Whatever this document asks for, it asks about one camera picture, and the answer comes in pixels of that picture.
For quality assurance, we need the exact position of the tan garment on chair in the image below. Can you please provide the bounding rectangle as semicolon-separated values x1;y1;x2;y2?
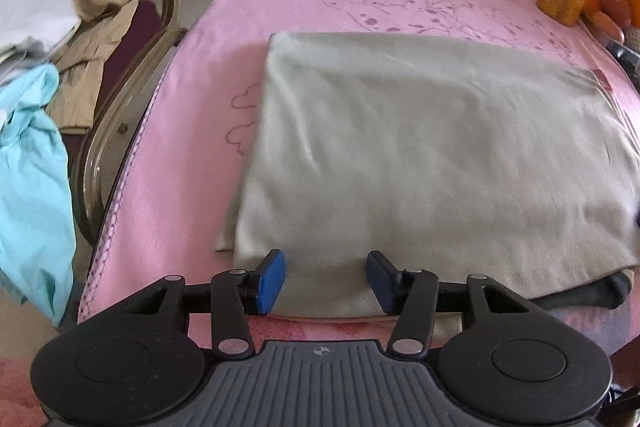
47;0;139;135

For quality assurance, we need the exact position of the red apple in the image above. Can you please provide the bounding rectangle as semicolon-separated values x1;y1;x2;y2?
599;0;631;29

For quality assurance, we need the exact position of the beige t-shirt navy trim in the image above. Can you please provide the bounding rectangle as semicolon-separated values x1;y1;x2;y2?
221;32;639;319

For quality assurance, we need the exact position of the pink cartoon blanket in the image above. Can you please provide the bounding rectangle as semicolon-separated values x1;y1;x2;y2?
77;0;640;358

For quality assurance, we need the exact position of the white garment on chair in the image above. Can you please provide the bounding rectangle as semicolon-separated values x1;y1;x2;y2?
1;0;81;84

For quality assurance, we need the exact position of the light blue garment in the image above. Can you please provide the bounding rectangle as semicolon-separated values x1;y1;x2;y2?
1;64;76;325

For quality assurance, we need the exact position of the orange fruit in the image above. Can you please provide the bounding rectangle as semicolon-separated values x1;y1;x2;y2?
626;0;640;27

